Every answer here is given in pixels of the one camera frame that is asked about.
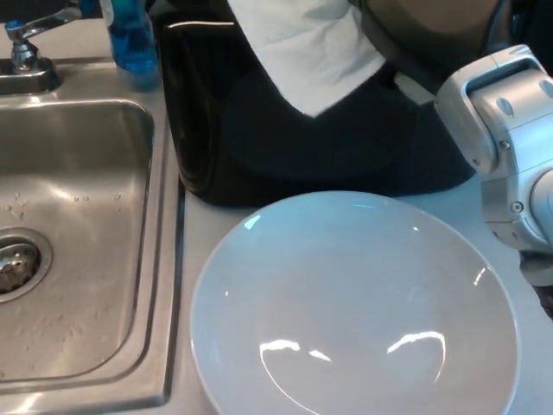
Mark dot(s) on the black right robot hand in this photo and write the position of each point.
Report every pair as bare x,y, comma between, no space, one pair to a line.
423,39

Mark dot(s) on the white tissue paper sheet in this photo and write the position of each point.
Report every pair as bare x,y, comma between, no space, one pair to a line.
311,56

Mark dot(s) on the black Tork tissue dispenser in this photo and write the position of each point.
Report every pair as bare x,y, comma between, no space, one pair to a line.
268,151

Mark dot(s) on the white ceramic plate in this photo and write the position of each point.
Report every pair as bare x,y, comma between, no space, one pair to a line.
345,294

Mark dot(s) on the blue dish soap bottle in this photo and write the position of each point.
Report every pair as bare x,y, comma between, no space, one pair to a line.
134,52

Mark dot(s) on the stainless steel sink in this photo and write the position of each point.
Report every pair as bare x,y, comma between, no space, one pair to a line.
78,181

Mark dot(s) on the chrome faucet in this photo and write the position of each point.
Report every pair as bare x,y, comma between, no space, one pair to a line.
23,56

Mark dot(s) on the metal sink drain strainer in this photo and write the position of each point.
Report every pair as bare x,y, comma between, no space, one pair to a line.
17,268

